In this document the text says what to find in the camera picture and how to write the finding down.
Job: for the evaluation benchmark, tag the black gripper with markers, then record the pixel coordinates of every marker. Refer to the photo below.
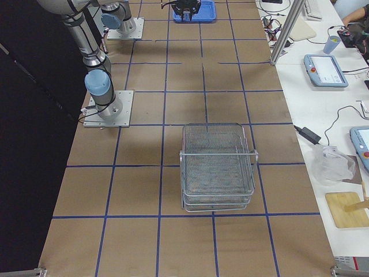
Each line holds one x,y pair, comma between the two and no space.
184,6

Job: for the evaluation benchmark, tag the black power adapter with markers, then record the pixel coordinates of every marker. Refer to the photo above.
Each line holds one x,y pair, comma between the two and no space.
308,134

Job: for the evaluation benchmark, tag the white cutting board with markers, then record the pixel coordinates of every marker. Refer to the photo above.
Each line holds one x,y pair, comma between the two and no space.
301,31

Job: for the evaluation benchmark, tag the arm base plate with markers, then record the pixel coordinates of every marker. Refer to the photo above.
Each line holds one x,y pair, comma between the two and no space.
131,29
117,114

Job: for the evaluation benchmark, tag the blue teach pendant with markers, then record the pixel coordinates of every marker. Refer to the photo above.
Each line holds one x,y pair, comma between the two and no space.
324,71
359,139

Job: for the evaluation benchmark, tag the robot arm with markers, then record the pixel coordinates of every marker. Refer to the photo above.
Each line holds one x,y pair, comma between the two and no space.
98,80
117,15

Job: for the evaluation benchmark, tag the clear plastic bag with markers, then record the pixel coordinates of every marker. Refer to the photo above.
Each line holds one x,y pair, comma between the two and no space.
331,165

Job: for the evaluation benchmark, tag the wooden board stand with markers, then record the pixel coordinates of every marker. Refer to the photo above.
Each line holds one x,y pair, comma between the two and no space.
347,209

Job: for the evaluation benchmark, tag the blue plastic tray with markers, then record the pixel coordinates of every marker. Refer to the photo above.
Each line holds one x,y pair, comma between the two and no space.
207,13

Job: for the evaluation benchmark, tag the aluminium frame post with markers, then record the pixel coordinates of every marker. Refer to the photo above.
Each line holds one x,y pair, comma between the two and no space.
289,23

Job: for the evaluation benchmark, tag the white keyboard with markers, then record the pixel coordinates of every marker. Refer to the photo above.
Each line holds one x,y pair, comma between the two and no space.
311,10

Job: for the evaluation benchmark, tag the metal mesh shelf rack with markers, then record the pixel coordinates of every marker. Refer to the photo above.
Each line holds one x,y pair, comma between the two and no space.
216,167

